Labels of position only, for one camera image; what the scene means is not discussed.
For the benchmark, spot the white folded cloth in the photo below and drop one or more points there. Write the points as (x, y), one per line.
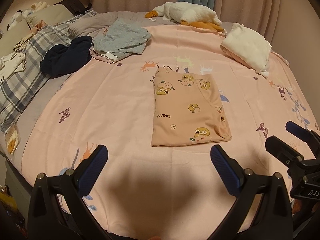
(250, 46)

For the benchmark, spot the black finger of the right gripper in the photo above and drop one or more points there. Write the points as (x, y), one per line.
(282, 151)

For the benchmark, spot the plaid grey pillow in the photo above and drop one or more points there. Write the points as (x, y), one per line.
(18, 90)

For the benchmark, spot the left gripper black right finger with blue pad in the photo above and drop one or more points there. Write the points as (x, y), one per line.
(262, 208)

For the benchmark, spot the grey folded garment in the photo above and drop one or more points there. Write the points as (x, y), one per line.
(122, 39)

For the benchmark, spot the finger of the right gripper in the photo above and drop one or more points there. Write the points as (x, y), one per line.
(310, 137)

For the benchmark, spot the dark navy garment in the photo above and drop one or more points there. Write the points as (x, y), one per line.
(62, 60)

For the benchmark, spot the pink cartoon print baby garment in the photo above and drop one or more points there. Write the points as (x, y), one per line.
(188, 110)

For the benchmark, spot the white goose plush toy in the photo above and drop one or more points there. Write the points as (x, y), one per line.
(186, 13)

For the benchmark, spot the white printed garment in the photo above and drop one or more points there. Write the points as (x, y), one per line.
(11, 64)

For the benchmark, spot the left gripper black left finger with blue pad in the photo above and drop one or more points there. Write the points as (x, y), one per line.
(57, 209)

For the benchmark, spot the pink printed duvet cover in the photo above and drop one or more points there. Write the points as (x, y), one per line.
(170, 192)

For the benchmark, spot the beige pillow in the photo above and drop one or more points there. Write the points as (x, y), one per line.
(51, 15)

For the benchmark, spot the pink folded garment under white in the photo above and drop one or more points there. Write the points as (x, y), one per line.
(234, 56)

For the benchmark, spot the pink garment under grey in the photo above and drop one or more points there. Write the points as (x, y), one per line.
(106, 57)

